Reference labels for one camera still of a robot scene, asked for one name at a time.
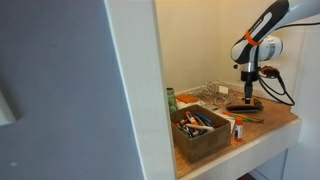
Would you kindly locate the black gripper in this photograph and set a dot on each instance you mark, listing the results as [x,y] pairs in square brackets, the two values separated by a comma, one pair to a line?
[249,76]

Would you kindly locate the long black and grey object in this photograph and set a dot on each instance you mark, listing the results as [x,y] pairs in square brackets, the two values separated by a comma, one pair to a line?
[241,108]

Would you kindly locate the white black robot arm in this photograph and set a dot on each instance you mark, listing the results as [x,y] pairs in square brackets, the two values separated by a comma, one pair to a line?
[276,13]

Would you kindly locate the brown cardboard box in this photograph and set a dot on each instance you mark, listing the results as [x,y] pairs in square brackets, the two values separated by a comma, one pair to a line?
[203,143]

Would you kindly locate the small black white cube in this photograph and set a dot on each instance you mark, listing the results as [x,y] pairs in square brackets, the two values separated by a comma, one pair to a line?
[242,98]

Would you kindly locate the white power adapter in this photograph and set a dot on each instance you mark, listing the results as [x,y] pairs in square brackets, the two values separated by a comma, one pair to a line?
[223,89]

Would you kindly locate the yellow pencil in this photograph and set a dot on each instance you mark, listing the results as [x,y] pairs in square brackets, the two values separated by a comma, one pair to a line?
[251,117]

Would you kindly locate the orange pencil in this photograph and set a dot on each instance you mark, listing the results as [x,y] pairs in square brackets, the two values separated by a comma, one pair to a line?
[227,114]

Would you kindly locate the small white card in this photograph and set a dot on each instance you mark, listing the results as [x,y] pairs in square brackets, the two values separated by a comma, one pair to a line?
[228,121]

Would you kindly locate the orange capped glue stick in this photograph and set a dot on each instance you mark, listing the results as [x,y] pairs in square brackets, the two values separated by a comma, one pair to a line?
[238,130]

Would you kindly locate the blue marker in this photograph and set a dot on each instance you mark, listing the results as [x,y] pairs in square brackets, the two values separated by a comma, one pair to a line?
[204,118]

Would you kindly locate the white pen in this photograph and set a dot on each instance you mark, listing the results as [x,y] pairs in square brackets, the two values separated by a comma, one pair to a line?
[200,127]

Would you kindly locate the flat orange block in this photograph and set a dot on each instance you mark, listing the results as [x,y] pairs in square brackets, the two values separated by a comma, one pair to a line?
[186,98]

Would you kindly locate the orange white marker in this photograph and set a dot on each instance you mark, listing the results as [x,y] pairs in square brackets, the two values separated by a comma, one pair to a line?
[191,117]

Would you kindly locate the green glass jar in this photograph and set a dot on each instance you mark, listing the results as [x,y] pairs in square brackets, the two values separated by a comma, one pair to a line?
[171,100]

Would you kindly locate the white side panel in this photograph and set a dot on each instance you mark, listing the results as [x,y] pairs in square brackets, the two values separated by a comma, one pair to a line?
[83,100]

